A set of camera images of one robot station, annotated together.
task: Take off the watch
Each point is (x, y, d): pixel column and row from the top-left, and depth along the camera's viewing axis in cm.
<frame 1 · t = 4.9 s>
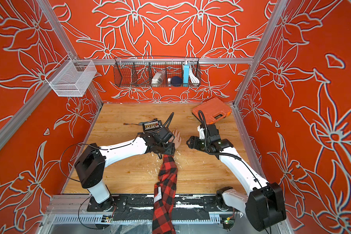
left hand: (172, 148, 85), fingers open
right hand: (188, 143, 80), fingers open
orange tool case: (214, 108, 114), point 4 cm above the table

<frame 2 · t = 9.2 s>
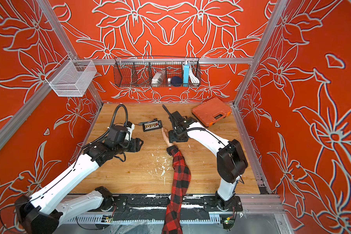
left hand: (139, 140, 77), fingers open
right hand: (169, 139, 85), fingers open
the named things where they were.

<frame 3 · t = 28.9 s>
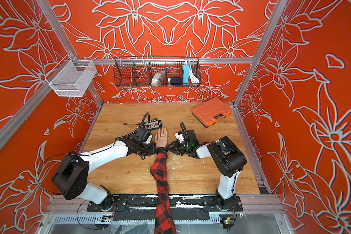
left hand: (157, 150, 86), fingers closed
right hand: (163, 149, 87), fingers open
the named things where they were.

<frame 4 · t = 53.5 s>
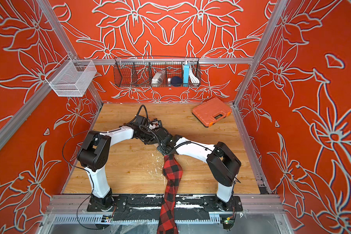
left hand: (161, 139, 92), fingers closed
right hand: (163, 142, 88), fingers open
the named things where they were.

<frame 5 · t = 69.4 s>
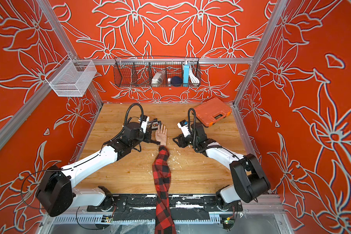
left hand: (151, 127, 83), fingers closed
right hand: (173, 137, 85), fingers open
the named things where they were.

